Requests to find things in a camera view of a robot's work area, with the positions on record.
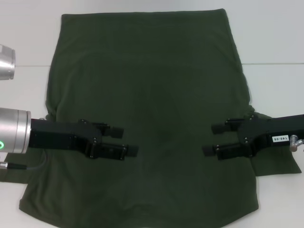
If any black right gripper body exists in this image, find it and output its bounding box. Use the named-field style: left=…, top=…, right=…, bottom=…
left=238, top=114, right=304, bottom=158

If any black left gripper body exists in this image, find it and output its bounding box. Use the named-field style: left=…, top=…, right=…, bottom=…
left=28, top=118, right=103, bottom=159

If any dark green shirt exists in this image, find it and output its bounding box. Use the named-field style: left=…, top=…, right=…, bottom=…
left=0, top=8, right=302, bottom=228

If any thin grey cable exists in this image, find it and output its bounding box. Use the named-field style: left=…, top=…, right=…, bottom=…
left=7, top=151, right=48, bottom=170

